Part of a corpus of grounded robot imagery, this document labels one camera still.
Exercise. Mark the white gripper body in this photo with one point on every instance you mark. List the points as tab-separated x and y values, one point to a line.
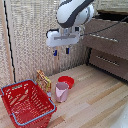
63	39

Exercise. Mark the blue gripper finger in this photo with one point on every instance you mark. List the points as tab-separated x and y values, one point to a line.
55	52
67	50

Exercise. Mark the orange-red bowl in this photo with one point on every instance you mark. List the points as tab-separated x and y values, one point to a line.
66	80

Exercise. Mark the dark wooden drawer cabinet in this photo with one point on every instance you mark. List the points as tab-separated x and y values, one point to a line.
111	13

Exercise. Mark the woven beige folding screen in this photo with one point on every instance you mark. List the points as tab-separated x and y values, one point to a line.
30	40

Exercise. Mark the colourful snack box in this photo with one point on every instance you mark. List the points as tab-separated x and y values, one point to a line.
43	81

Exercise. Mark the pink cup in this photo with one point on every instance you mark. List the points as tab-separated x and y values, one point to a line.
62	92

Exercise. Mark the red basket with blue rim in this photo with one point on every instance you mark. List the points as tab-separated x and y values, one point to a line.
26	103

